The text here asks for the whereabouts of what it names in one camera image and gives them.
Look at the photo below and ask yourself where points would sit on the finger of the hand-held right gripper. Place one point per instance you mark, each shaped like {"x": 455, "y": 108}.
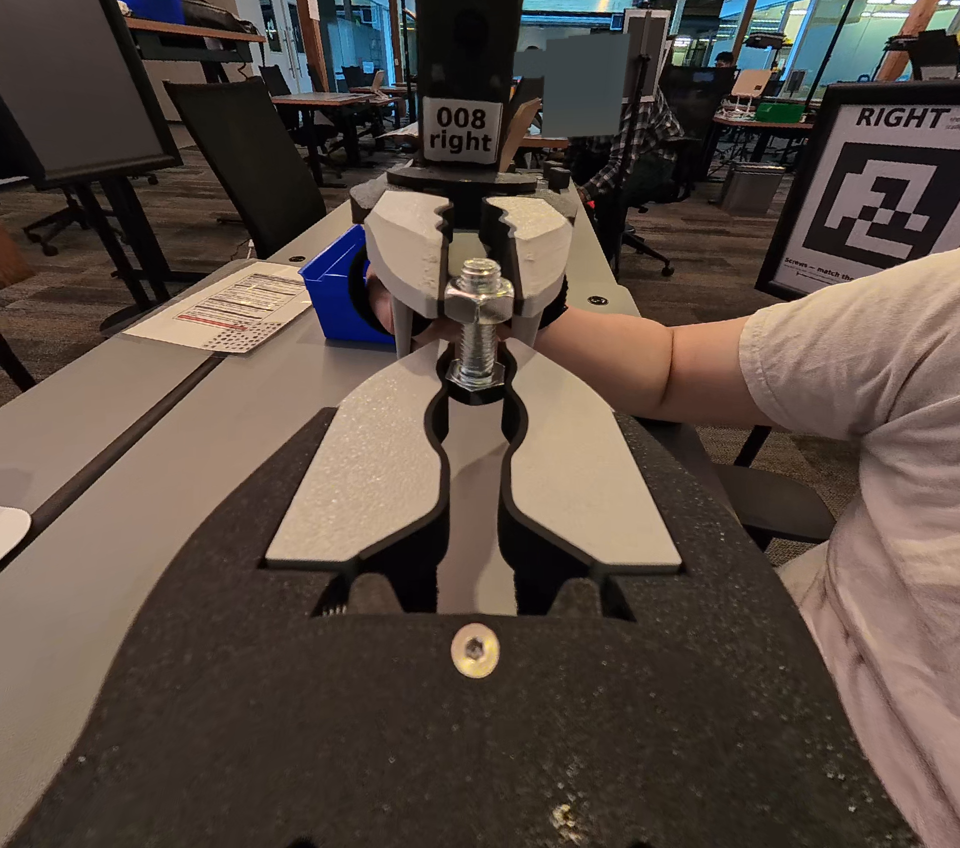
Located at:
{"x": 536, "y": 241}
{"x": 405, "y": 241}

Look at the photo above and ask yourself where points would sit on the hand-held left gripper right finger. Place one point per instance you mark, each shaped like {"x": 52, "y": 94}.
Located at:
{"x": 585, "y": 481}

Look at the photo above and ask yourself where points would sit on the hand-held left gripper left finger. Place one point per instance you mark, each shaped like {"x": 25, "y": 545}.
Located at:
{"x": 367, "y": 473}

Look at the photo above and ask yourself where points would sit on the silver hex nut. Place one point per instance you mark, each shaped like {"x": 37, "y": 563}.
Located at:
{"x": 480, "y": 303}

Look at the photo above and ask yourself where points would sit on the blue plastic bin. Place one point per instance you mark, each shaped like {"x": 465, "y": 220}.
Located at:
{"x": 330, "y": 293}

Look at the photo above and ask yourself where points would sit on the silver hex bolt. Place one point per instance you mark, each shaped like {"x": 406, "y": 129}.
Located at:
{"x": 474, "y": 346}

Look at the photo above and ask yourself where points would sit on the person's right forearm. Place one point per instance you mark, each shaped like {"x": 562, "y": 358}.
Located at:
{"x": 660, "y": 361}

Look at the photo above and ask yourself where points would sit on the person's right hand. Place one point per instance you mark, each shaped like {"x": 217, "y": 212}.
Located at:
{"x": 431, "y": 332}

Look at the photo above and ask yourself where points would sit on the wooden top desk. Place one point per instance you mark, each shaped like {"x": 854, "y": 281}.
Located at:
{"x": 330, "y": 100}
{"x": 765, "y": 122}

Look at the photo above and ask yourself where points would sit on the black office chair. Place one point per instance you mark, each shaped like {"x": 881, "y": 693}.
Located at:
{"x": 694, "y": 113}
{"x": 247, "y": 166}

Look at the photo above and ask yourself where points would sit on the printed paper sheet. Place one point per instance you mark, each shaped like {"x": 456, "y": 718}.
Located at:
{"x": 225, "y": 308}

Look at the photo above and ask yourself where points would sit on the black chair seat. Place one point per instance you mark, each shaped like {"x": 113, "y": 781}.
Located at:
{"x": 780, "y": 499}

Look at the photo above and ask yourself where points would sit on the grey metal trash bin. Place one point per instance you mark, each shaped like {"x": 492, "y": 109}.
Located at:
{"x": 754, "y": 188}

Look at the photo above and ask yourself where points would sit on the black bag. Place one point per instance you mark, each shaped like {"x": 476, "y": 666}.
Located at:
{"x": 217, "y": 16}

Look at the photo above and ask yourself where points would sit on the tan board stand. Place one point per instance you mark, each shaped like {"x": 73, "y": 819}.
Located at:
{"x": 751, "y": 85}

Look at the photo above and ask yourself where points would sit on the wooden shelf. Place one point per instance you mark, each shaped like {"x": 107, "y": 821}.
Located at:
{"x": 195, "y": 31}

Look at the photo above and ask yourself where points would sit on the green bin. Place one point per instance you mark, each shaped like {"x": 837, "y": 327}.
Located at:
{"x": 778, "y": 112}

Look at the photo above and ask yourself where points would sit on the black easel stand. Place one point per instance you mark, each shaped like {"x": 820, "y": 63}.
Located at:
{"x": 124, "y": 233}

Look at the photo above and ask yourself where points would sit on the blue storage box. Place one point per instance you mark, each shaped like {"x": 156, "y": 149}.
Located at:
{"x": 150, "y": 7}

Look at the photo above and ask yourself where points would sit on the framed marker poster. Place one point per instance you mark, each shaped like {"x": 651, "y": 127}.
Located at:
{"x": 885, "y": 203}

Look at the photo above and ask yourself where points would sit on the white flat object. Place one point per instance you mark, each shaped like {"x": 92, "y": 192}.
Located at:
{"x": 11, "y": 529}

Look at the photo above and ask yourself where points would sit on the black framed board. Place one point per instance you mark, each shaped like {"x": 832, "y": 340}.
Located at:
{"x": 75, "y": 61}

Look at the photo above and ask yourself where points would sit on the brown wooden object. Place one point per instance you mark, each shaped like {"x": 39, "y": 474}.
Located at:
{"x": 13, "y": 259}

